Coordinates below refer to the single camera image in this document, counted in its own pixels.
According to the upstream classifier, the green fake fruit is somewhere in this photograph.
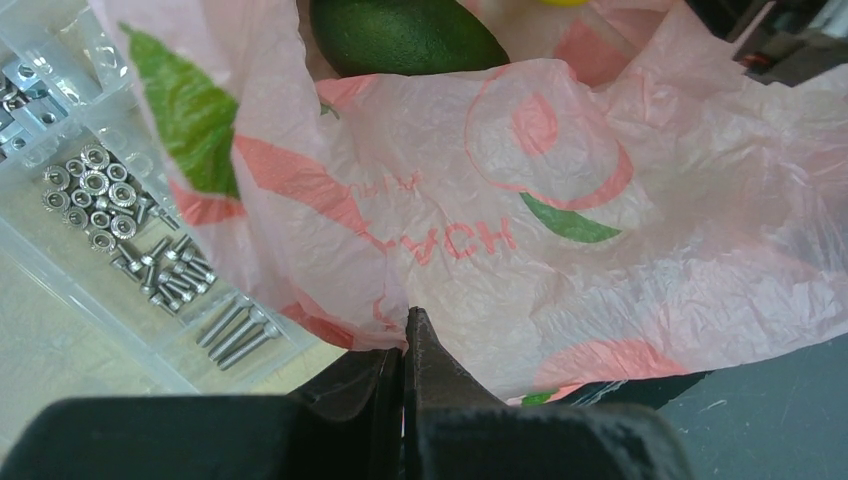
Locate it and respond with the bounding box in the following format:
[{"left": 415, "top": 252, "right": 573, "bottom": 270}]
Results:
[{"left": 309, "top": 0, "right": 510, "bottom": 77}]

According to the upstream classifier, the pink plastic bag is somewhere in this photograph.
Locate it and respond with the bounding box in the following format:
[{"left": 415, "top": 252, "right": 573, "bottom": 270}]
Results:
[{"left": 92, "top": 1, "right": 847, "bottom": 401}]

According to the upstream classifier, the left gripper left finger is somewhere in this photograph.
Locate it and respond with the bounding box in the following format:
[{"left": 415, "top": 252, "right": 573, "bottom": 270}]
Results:
[{"left": 1, "top": 349, "right": 403, "bottom": 479}]

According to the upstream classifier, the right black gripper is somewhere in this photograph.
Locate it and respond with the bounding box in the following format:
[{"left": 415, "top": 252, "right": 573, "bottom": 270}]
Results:
[{"left": 686, "top": 0, "right": 847, "bottom": 87}]

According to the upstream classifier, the clear screw organizer box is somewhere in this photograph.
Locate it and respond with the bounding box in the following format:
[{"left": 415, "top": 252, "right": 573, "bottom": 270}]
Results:
[{"left": 1, "top": 1, "right": 315, "bottom": 393}]

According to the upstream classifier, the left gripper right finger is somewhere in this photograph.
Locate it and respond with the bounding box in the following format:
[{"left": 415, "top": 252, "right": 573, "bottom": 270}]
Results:
[{"left": 404, "top": 307, "right": 694, "bottom": 479}]

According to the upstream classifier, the yellow fake fruit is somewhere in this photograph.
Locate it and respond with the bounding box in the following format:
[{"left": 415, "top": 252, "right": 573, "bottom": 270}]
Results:
[{"left": 540, "top": 0, "right": 589, "bottom": 8}]

